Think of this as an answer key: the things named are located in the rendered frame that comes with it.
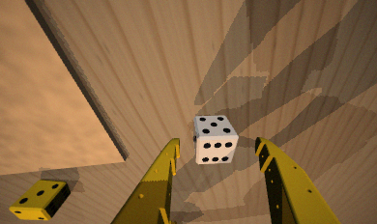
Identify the yellow die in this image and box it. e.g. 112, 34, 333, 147
10, 180, 71, 220

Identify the tan mat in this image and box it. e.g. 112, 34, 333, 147
0, 0, 127, 175

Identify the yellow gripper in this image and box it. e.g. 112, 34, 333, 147
110, 137, 341, 224

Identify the white die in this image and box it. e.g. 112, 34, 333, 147
193, 115, 239, 164

